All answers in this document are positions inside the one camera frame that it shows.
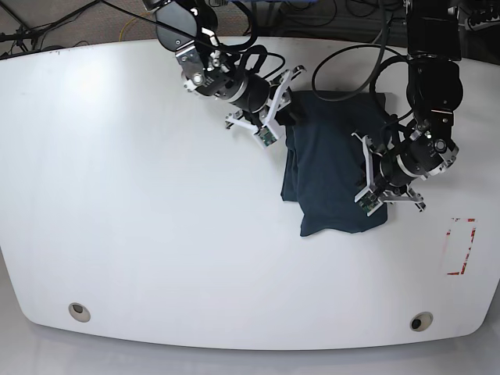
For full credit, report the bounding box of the left table cable grommet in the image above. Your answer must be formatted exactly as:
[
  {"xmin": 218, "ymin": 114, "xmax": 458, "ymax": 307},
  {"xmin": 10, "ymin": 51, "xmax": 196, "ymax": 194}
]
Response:
[{"xmin": 68, "ymin": 302, "xmax": 91, "ymax": 323}]

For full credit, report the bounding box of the table cable grommet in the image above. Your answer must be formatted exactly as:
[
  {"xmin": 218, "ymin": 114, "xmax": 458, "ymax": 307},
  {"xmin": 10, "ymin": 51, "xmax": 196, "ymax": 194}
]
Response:
[
  {"xmin": 409, "ymin": 312, "xmax": 434, "ymax": 332},
  {"xmin": 68, "ymin": 302, "xmax": 91, "ymax": 323}
]

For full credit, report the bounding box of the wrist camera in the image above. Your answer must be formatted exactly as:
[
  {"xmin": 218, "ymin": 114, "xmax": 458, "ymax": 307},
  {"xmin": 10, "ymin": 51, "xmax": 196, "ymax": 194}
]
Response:
[
  {"xmin": 252, "ymin": 126, "xmax": 283, "ymax": 148},
  {"xmin": 354, "ymin": 189, "xmax": 384, "ymax": 216}
]

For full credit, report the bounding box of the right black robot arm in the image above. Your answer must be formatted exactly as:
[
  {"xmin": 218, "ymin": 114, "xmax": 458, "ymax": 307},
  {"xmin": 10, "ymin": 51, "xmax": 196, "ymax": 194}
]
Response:
[{"xmin": 144, "ymin": 1, "xmax": 305, "ymax": 142}]

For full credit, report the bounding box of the dark navy T-shirt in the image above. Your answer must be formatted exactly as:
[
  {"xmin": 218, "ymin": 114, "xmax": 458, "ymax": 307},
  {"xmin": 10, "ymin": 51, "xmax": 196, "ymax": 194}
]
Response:
[{"xmin": 281, "ymin": 91, "xmax": 388, "ymax": 237}]

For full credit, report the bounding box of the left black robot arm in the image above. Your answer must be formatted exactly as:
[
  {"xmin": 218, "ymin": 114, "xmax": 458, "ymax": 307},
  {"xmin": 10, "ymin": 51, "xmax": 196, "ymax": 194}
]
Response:
[{"xmin": 354, "ymin": 1, "xmax": 463, "ymax": 216}]

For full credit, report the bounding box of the right table cable grommet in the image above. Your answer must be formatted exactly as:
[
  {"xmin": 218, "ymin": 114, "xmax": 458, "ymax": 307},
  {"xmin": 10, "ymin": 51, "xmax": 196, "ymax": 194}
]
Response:
[{"xmin": 409, "ymin": 312, "xmax": 434, "ymax": 332}]

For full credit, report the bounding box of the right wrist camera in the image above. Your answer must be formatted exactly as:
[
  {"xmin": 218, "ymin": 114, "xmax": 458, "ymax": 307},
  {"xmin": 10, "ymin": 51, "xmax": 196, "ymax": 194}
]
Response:
[{"xmin": 252, "ymin": 126, "xmax": 283, "ymax": 148}]

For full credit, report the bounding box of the yellow cable on floor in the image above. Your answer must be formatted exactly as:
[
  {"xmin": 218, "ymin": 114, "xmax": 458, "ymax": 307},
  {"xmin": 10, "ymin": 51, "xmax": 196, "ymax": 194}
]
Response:
[{"xmin": 119, "ymin": 15, "xmax": 138, "ymax": 42}]

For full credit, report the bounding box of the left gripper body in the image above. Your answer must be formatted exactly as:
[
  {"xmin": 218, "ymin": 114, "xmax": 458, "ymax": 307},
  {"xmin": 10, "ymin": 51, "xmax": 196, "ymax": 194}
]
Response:
[{"xmin": 351, "ymin": 132, "xmax": 426, "ymax": 212}]

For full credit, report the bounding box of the white power strip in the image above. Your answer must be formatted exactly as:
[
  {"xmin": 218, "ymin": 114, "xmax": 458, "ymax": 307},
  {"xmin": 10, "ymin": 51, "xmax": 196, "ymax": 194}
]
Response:
[{"xmin": 465, "ymin": 8, "xmax": 500, "ymax": 31}]

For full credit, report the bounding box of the red tape rectangle marking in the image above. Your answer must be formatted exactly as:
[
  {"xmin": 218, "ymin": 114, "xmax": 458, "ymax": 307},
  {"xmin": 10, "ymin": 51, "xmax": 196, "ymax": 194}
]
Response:
[{"xmin": 442, "ymin": 218, "xmax": 477, "ymax": 276}]

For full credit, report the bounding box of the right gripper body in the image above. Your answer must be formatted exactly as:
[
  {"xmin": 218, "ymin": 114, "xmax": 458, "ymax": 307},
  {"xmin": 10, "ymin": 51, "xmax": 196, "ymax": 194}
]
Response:
[{"xmin": 225, "ymin": 65, "xmax": 305, "ymax": 134}]

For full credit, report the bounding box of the black tripod stand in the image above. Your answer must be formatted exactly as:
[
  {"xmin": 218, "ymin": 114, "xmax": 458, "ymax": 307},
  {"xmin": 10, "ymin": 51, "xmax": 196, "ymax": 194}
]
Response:
[{"xmin": 1, "ymin": 1, "xmax": 102, "ymax": 52}]

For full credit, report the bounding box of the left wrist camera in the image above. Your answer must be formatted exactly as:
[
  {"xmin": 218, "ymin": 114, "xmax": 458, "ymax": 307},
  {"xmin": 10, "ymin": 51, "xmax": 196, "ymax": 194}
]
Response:
[{"xmin": 354, "ymin": 189, "xmax": 384, "ymax": 216}]

